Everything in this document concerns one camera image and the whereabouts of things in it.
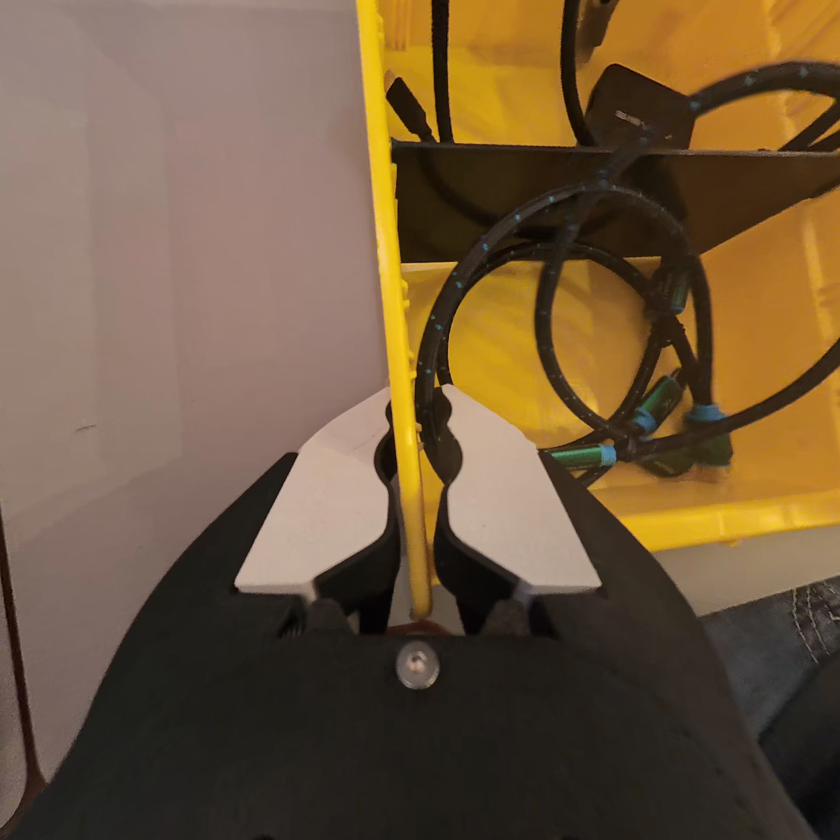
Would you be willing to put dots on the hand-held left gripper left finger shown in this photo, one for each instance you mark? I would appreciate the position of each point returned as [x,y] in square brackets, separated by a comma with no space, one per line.
[315,525]

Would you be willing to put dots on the bin divider plate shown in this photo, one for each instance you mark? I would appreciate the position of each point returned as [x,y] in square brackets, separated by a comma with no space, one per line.
[722,190]

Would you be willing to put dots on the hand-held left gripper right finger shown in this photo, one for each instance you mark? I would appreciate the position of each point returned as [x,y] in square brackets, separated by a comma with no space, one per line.
[518,525]

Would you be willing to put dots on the person's blue jeans leg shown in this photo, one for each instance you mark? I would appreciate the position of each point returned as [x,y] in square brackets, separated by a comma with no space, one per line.
[754,643]

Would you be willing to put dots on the yellow plastic bin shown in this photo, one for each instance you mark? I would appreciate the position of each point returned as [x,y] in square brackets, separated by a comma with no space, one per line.
[754,315]

